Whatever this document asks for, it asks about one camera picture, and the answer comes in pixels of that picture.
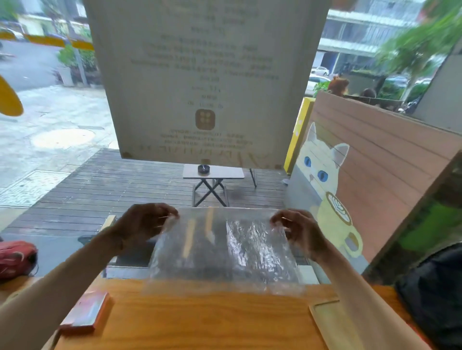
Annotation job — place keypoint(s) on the large paper window poster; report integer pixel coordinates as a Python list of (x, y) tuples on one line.
[(205, 81)]

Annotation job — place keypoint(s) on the person's right forearm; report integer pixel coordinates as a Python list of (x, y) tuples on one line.
[(364, 299)]

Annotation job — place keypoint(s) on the wooden tray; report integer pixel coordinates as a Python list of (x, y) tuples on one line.
[(337, 326)]

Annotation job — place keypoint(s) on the yellow post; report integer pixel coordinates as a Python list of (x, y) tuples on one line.
[(296, 135)]

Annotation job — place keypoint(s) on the person's left hand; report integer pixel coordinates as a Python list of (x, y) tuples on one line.
[(140, 222)]

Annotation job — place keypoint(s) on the orange small box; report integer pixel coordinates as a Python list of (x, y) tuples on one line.
[(86, 313)]

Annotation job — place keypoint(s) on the yellow window sticker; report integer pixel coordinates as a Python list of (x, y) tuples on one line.
[(8, 98)]

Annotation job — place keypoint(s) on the black ashtray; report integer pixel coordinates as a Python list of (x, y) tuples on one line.
[(203, 168)]

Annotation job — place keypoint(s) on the person's right fingers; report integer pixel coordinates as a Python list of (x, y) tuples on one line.
[(280, 221)]

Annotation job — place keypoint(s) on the green tree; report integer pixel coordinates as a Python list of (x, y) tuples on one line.
[(415, 47)]

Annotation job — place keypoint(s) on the black backpack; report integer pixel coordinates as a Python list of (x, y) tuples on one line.
[(433, 295)]

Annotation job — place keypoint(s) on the clear plastic bag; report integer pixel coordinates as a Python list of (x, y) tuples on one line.
[(225, 250)]

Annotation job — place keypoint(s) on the white parked car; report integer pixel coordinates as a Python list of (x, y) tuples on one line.
[(314, 82)]

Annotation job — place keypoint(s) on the small folding table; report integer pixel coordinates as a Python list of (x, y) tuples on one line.
[(213, 184)]

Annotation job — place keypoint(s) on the wooden cat painted fence panel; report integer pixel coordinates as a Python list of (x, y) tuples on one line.
[(371, 187)]

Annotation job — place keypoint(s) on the person's right hand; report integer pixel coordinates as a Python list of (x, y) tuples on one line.
[(306, 234)]

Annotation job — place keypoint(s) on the person's left fingers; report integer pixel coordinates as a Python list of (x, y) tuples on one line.
[(169, 216)]

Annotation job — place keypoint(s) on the person's left forearm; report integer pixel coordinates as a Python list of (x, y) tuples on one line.
[(54, 288)]

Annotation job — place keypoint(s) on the red bag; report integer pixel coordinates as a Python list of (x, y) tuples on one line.
[(16, 259)]

